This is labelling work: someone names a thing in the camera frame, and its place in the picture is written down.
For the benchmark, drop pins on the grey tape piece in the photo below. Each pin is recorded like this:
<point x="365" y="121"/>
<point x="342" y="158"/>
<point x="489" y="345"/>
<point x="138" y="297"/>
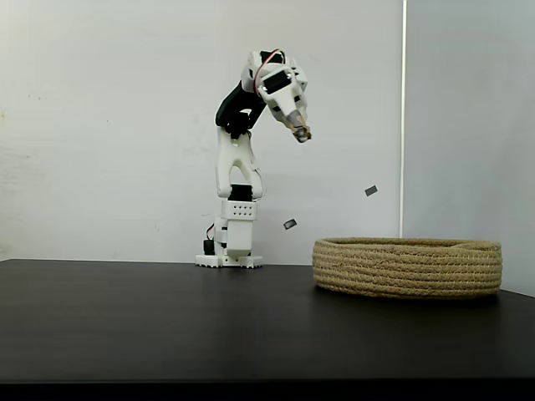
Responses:
<point x="290" y="224"/>
<point x="371" y="191"/>

